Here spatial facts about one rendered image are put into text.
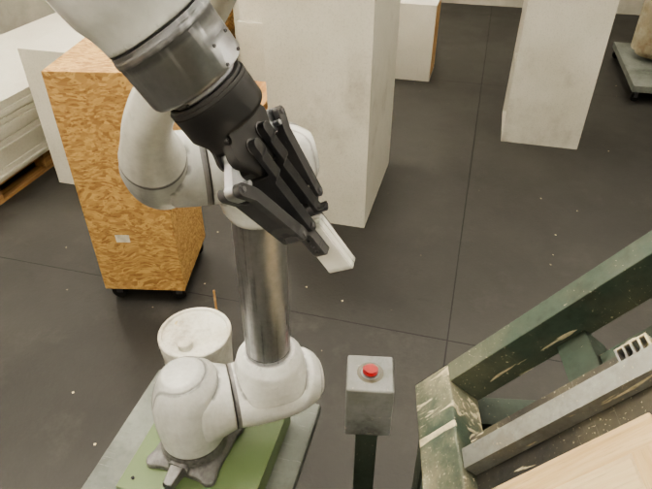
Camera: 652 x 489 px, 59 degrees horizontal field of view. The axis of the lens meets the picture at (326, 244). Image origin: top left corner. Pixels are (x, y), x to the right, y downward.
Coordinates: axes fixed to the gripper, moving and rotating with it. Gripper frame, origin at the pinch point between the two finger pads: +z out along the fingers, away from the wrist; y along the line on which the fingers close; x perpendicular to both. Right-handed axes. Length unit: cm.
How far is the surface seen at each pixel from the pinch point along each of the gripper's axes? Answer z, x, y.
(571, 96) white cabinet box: 224, 18, 362
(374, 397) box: 77, 41, 29
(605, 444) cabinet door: 77, -11, 16
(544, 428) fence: 79, 1, 21
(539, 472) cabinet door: 81, 3, 13
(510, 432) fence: 81, 9, 21
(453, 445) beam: 86, 23, 21
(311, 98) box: 86, 126, 227
